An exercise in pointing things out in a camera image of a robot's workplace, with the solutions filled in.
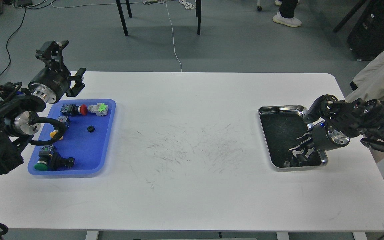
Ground yellow push button switch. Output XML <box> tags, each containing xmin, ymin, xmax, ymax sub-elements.
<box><xmin>49</xmin><ymin>116</ymin><xmax>71</xmax><ymax>141</ymax></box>

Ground blue plastic tray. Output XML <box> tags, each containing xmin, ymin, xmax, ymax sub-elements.
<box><xmin>27</xmin><ymin>99</ymin><xmax>116</xmax><ymax>178</ymax></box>

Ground black floor cable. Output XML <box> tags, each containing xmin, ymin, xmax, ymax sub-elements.
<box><xmin>0</xmin><ymin>0</ymin><xmax>51</xmax><ymax>115</ymax></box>

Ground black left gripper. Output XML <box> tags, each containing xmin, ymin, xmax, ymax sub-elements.
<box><xmin>28</xmin><ymin>40</ymin><xmax>87</xmax><ymax>103</ymax></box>

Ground black equipment case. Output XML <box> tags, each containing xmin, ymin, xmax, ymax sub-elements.
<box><xmin>346</xmin><ymin>0</ymin><xmax>384</xmax><ymax>61</ymax></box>

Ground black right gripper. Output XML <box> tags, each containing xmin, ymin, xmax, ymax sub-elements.
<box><xmin>288</xmin><ymin>123</ymin><xmax>350</xmax><ymax>167</ymax></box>

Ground green push button switch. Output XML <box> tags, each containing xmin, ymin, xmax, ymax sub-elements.
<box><xmin>34</xmin><ymin>144</ymin><xmax>55</xmax><ymax>171</ymax></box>

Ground metal tray with black mat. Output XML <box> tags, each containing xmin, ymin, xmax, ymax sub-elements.
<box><xmin>258</xmin><ymin>105</ymin><xmax>329</xmax><ymax>171</ymax></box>

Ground red push button switch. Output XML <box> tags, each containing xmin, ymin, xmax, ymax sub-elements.
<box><xmin>60</xmin><ymin>104</ymin><xmax>88</xmax><ymax>116</ymax></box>

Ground small black gear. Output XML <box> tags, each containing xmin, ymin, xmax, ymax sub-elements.
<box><xmin>87</xmin><ymin>125</ymin><xmax>95</xmax><ymax>133</ymax></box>

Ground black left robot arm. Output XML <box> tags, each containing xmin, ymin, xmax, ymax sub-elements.
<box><xmin>0</xmin><ymin>40</ymin><xmax>86</xmax><ymax>175</ymax></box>

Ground beige cloth cover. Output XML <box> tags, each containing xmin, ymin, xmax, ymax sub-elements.
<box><xmin>345</xmin><ymin>51</ymin><xmax>384</xmax><ymax>102</ymax></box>

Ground green and grey switch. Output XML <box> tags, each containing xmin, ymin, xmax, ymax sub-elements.
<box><xmin>87</xmin><ymin>102</ymin><xmax>109</xmax><ymax>116</ymax></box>

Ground white floor cable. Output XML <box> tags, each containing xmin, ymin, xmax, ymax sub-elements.
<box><xmin>144</xmin><ymin>0</ymin><xmax>196</xmax><ymax>72</ymax></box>

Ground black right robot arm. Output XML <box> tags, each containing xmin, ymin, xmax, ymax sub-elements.
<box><xmin>289</xmin><ymin>94</ymin><xmax>384</xmax><ymax>166</ymax></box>

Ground black chair legs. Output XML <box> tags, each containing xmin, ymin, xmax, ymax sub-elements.
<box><xmin>116</xmin><ymin>0</ymin><xmax>202</xmax><ymax>36</ymax></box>

